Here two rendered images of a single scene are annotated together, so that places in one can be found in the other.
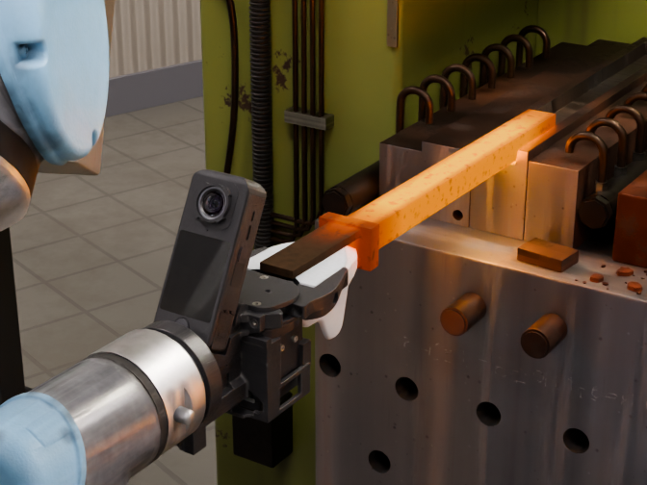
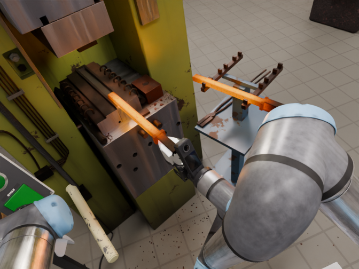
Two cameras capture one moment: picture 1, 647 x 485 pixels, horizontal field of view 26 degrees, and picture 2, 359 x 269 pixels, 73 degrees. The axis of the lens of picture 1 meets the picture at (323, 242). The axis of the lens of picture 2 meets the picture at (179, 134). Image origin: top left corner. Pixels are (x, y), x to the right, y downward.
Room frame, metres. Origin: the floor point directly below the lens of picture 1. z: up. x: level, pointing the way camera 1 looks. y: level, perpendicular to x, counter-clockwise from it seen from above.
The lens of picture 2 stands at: (0.65, 0.45, 1.61)
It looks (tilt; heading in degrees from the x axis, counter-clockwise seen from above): 48 degrees down; 297
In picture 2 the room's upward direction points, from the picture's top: 13 degrees counter-clockwise
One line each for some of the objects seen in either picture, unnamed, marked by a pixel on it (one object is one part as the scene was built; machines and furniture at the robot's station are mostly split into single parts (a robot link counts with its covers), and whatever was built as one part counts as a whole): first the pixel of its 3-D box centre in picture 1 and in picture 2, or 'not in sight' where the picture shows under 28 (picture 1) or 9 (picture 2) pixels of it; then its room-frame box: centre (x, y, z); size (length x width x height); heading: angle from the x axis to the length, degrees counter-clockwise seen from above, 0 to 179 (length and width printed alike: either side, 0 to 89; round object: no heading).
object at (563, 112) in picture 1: (592, 93); (99, 84); (1.35, -0.27, 0.99); 0.42 x 0.05 x 0.01; 147
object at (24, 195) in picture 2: not in sight; (24, 200); (1.28, 0.30, 1.01); 0.07 x 0.05 x 0.07; 82
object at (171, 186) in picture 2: not in sight; (145, 169); (1.35, -0.30, 0.23); 0.56 x 0.38 x 0.47; 147
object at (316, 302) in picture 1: (300, 295); not in sight; (0.87, 0.02, 1.00); 0.09 x 0.05 x 0.02; 145
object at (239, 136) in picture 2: not in sight; (240, 117); (0.75, -0.49, 0.66); 0.40 x 0.30 x 0.02; 66
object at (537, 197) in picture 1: (567, 123); (97, 93); (1.37, -0.25, 0.96); 0.42 x 0.20 x 0.09; 147
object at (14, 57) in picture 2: not in sight; (18, 62); (1.43, -0.05, 1.25); 0.03 x 0.03 x 0.07; 57
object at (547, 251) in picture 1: (548, 254); (143, 112); (1.12, -0.20, 0.92); 0.04 x 0.03 x 0.01; 51
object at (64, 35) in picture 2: not in sight; (56, 13); (1.37, -0.25, 1.32); 0.42 x 0.20 x 0.10; 147
